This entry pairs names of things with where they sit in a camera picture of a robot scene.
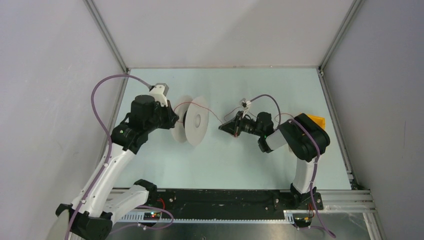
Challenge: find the grey slotted cable duct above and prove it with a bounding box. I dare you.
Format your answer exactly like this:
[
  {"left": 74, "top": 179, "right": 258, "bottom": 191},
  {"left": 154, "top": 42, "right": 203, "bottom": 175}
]
[{"left": 117, "top": 210, "right": 315, "bottom": 224}]

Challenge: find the yellow plastic bin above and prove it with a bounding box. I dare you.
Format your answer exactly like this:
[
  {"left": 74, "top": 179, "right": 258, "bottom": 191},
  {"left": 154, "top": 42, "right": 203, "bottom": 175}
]
[{"left": 304, "top": 114, "right": 326, "bottom": 132}]

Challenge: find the thin red wire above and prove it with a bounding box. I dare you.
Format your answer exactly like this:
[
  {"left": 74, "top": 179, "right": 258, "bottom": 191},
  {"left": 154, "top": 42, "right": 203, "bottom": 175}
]
[{"left": 173, "top": 101, "right": 296, "bottom": 125}]

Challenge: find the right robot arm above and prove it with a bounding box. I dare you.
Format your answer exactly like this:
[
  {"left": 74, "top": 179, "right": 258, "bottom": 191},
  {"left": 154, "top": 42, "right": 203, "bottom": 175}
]
[{"left": 218, "top": 111, "right": 331, "bottom": 209}]

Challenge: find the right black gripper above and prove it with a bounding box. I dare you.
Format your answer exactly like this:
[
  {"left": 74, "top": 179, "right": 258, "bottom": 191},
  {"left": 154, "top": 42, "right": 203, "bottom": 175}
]
[{"left": 219, "top": 110, "right": 264, "bottom": 137}]

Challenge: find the right aluminium frame post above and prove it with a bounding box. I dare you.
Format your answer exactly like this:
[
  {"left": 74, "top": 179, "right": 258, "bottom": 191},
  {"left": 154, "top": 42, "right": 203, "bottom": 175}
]
[{"left": 318, "top": 0, "right": 365, "bottom": 73}]

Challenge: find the small circuit board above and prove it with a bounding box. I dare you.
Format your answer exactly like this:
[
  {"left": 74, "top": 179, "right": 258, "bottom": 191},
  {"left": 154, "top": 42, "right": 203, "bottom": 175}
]
[
  {"left": 294, "top": 217, "right": 313, "bottom": 223},
  {"left": 143, "top": 212, "right": 162, "bottom": 221}
]

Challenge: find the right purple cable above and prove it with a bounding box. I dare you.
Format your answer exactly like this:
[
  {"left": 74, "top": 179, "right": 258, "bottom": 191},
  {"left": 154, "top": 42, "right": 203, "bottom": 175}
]
[{"left": 250, "top": 94, "right": 337, "bottom": 239}]

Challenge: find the left aluminium frame post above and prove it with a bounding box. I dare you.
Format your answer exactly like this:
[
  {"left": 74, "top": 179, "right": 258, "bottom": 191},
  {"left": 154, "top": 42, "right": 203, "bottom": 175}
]
[{"left": 83, "top": 0, "right": 129, "bottom": 73}]

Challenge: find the white cable spool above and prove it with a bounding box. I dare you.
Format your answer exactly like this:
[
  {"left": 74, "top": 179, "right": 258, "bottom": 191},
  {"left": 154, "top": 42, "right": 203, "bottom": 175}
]
[{"left": 171, "top": 95, "right": 209, "bottom": 147}]

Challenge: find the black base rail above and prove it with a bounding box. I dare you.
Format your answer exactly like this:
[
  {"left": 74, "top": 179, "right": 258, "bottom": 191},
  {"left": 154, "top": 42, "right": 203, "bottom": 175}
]
[{"left": 147, "top": 189, "right": 324, "bottom": 220}]

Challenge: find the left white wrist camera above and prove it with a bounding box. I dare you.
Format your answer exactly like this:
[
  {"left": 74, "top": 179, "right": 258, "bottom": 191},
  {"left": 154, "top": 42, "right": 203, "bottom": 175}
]
[{"left": 149, "top": 83, "right": 169, "bottom": 108}]

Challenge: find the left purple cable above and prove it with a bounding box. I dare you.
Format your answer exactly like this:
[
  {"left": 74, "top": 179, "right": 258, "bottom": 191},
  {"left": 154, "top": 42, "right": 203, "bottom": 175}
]
[{"left": 63, "top": 74, "right": 153, "bottom": 240}]

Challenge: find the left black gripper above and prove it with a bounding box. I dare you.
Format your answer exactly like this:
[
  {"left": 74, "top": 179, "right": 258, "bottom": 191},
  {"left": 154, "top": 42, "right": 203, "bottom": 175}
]
[{"left": 144, "top": 99, "right": 179, "bottom": 133}]

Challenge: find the purple cable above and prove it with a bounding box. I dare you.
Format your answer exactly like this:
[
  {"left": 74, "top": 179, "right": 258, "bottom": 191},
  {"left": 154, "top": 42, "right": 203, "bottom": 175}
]
[
  {"left": 63, "top": 74, "right": 153, "bottom": 240},
  {"left": 250, "top": 94, "right": 337, "bottom": 239}
]

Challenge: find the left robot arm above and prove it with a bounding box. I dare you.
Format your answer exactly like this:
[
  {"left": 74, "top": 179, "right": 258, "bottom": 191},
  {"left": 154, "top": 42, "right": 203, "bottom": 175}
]
[{"left": 56, "top": 95, "right": 179, "bottom": 240}]

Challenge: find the left small circuit board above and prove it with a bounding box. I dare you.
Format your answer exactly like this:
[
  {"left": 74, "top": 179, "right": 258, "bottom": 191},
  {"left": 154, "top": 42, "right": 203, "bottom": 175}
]
[{"left": 143, "top": 212, "right": 162, "bottom": 221}]

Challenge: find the right small circuit board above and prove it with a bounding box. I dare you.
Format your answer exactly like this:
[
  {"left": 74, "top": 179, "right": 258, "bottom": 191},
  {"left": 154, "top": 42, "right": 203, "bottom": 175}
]
[{"left": 294, "top": 217, "right": 313, "bottom": 223}]

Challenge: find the aluminium frame post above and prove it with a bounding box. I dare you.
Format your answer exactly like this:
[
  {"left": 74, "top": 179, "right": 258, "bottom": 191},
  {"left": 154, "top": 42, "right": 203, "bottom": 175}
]
[
  {"left": 318, "top": 0, "right": 365, "bottom": 73},
  {"left": 83, "top": 0, "right": 129, "bottom": 73}
]

